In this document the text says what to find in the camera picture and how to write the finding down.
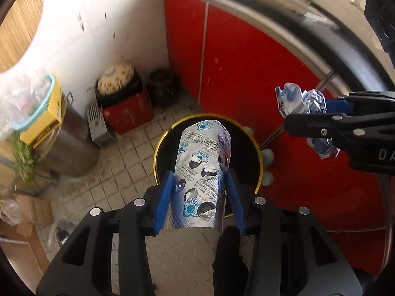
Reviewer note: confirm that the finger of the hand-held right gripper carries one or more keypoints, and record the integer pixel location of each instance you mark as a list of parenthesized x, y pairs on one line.
[(339, 105), (311, 125)]

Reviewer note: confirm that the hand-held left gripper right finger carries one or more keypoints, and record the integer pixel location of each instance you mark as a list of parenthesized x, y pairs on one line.
[(236, 200)]

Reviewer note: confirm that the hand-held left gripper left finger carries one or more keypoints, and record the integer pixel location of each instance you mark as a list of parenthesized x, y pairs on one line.
[(163, 203)]

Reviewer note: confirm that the blue white wrapper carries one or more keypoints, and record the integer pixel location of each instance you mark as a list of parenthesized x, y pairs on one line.
[(290, 101)]

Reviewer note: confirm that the silver blister pack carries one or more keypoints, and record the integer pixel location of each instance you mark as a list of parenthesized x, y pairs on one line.
[(200, 166)]

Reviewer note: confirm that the black gold-rimmed trash bin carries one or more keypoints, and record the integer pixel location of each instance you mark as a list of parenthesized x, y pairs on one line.
[(242, 148)]

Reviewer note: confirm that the pale green fluffy ball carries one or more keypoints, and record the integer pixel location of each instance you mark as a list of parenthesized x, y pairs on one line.
[(267, 156), (249, 129), (267, 179)]

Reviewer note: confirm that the red cabinet door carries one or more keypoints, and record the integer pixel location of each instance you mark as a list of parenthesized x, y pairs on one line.
[(185, 46), (247, 74)]

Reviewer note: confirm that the red plastic box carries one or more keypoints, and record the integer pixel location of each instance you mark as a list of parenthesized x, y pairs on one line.
[(129, 112)]

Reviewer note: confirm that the white grille heater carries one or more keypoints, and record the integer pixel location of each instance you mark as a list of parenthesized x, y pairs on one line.
[(98, 126)]

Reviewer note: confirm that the large steel pot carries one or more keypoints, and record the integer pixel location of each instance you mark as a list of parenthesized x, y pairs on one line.
[(71, 148)]

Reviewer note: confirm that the dark clay pot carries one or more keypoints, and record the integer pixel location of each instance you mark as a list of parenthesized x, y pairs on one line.
[(163, 88)]

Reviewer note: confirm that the patterned ceramic pot lid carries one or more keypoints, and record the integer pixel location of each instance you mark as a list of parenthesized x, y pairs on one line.
[(115, 78)]

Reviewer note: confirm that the brown cardboard box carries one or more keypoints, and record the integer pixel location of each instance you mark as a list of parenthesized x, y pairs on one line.
[(21, 252), (27, 209)]

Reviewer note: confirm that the yellow cardboard box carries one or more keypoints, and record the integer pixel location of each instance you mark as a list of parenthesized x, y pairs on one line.
[(46, 120)]

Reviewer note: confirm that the green leafy vegetable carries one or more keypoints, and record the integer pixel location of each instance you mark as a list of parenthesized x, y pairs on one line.
[(23, 157)]

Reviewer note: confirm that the teal plastic basket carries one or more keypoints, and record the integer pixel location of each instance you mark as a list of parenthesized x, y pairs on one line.
[(40, 111)]

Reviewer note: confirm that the large clear plastic bag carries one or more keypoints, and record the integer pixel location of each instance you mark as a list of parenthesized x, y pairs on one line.
[(18, 98)]

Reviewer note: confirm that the bamboo blind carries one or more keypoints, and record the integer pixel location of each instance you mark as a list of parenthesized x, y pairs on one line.
[(18, 21)]

